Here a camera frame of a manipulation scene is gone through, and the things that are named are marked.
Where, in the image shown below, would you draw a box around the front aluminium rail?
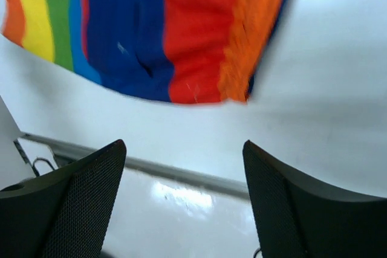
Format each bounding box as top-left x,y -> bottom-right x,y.
22,134 -> 250,200

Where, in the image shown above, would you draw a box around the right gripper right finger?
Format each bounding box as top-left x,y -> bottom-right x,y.
242,141 -> 386,257

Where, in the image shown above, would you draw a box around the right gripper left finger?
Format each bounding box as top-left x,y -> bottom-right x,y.
1,140 -> 126,257

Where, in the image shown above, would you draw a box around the rainbow striped shorts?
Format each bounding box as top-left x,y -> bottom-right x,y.
1,0 -> 286,104

